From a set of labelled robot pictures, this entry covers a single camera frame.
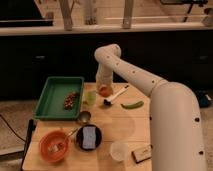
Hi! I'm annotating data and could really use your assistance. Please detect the dark blue floor object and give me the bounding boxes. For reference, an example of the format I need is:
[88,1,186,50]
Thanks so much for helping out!
[196,92,212,108]

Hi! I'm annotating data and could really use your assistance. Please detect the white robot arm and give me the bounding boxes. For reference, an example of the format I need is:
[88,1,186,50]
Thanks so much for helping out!
[94,44,207,171]

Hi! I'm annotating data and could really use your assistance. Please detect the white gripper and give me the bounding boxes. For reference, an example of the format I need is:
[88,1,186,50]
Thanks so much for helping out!
[96,64,113,88]

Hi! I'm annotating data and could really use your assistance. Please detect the green plastic tray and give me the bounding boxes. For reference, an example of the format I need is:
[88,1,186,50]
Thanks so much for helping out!
[34,76,84,120]

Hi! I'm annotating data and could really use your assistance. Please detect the white handled brush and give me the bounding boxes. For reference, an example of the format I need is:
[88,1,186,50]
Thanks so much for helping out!
[103,85,129,106]

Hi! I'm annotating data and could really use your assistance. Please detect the red apple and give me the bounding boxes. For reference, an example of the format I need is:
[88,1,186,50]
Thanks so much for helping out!
[98,86,113,97]

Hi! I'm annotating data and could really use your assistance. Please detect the small green cup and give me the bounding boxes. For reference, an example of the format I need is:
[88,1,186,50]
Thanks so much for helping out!
[86,91,96,106]

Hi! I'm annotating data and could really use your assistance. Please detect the clear plastic cup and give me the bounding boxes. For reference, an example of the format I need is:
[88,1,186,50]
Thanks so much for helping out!
[110,141,128,162]

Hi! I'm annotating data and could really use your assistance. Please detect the metal spoon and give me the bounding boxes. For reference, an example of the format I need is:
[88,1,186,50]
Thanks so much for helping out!
[67,111,91,138]

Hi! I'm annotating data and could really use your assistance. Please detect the black floor cable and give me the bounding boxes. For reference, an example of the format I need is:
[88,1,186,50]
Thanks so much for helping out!
[0,113,27,144]

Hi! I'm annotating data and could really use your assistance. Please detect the blue sponge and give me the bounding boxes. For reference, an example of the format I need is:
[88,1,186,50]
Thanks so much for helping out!
[82,126,96,149]

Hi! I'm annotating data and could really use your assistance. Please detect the black bowl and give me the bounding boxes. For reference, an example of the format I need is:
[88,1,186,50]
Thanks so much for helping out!
[76,124,102,151]

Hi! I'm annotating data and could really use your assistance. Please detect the brown grape bunch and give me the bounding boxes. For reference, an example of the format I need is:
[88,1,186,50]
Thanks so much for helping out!
[64,92,79,110]

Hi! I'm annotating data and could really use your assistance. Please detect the orange plastic bowl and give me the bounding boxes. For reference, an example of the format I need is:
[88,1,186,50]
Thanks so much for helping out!
[39,130,70,163]

